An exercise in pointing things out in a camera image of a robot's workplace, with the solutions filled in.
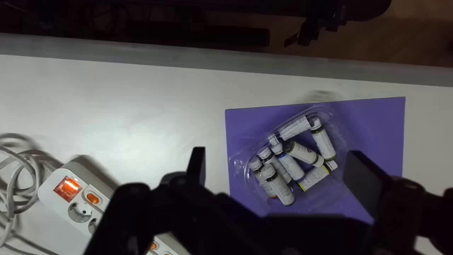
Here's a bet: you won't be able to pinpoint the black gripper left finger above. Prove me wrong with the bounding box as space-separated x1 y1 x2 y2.
187 148 206 186

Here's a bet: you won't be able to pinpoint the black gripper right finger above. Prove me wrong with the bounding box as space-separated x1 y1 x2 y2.
343 151 395 222

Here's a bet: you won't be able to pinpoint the white tube yellow band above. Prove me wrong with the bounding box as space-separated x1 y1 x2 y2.
298 161 339 192

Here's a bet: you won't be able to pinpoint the purple paper mat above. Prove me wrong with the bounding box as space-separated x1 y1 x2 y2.
224 97 408 226

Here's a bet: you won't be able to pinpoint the white tube black band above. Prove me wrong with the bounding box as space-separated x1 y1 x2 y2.
248 147 289 199
278 115 312 141
288 142 325 168
310 118 337 161
262 165 295 206
268 135 305 182

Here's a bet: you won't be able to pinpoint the clear plastic tray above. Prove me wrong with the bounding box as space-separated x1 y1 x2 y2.
226 105 350 215

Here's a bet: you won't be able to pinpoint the white power strip orange switches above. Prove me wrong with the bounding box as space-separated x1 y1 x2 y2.
37 158 182 255

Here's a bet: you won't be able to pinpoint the white power cable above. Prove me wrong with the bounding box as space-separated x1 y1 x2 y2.
0 134 64 255

